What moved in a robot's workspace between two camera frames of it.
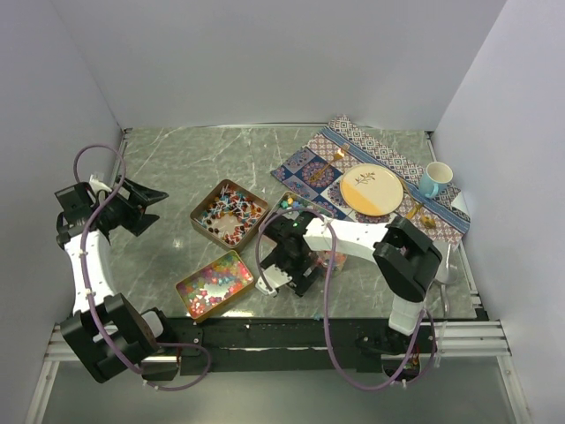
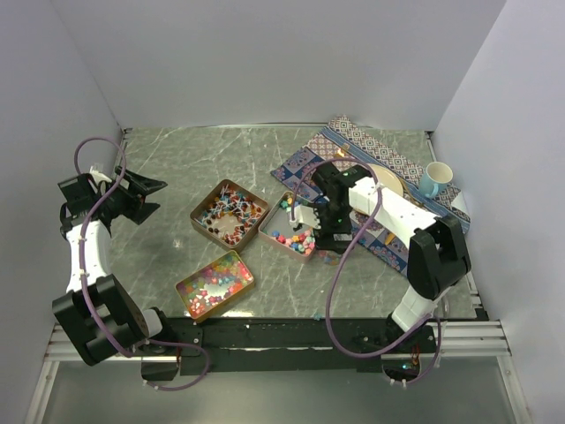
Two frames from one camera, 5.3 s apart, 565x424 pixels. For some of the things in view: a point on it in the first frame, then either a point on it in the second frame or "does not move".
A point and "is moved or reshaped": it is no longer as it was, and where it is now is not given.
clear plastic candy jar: (324, 259) is moved or reshaped
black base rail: (308, 345) does not move
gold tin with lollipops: (229, 214) does not move
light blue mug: (435, 178) does not move
